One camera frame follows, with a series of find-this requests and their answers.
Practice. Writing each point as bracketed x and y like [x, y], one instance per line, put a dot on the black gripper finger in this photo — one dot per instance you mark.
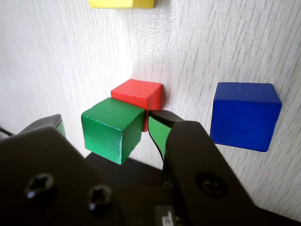
[47, 169]

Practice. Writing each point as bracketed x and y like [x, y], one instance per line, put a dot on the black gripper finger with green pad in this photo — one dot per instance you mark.
[200, 160]

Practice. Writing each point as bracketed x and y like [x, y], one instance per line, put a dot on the green wooden cube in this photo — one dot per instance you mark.
[110, 127]

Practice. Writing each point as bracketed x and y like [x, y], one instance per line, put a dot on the blue wooden cube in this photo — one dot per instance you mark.
[244, 117]

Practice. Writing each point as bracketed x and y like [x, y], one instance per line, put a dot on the red wooden cube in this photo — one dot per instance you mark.
[136, 93]

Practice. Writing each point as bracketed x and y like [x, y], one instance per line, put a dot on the yellow wooden cube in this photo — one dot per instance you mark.
[122, 3]

